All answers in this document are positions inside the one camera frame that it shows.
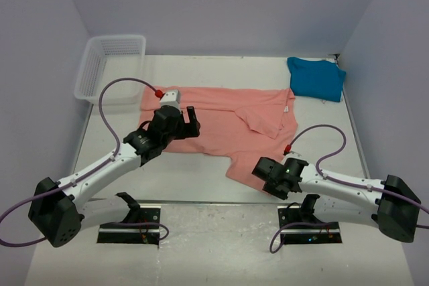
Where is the pink t shirt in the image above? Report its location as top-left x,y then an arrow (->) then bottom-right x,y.
139,85 -> 299,196

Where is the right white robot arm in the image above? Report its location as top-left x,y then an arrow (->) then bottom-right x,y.
252,157 -> 421,243

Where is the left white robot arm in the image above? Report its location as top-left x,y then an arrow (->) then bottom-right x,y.
28,105 -> 200,248

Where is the white plastic basket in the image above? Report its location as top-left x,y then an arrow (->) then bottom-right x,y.
74,34 -> 146,104

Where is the blue folded t shirt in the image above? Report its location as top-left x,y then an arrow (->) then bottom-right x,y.
286,57 -> 347,102

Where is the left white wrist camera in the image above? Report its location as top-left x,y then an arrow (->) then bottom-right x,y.
155,89 -> 181,110

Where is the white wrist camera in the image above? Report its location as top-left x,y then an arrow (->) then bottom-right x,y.
283,144 -> 302,157
155,89 -> 181,110

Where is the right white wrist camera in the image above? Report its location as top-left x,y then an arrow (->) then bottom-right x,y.
283,144 -> 302,157

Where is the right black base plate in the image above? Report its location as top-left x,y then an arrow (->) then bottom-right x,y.
278,203 -> 343,245

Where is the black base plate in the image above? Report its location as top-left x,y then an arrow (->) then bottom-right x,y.
278,203 -> 343,245
97,204 -> 162,246

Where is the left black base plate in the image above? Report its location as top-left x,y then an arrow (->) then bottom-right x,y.
97,204 -> 162,246

